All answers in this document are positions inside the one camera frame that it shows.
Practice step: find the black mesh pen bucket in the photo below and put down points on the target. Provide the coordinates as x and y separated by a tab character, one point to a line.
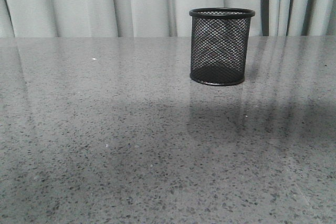
219	42

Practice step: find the grey pleated curtain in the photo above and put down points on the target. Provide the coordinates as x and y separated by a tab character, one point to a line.
157	18

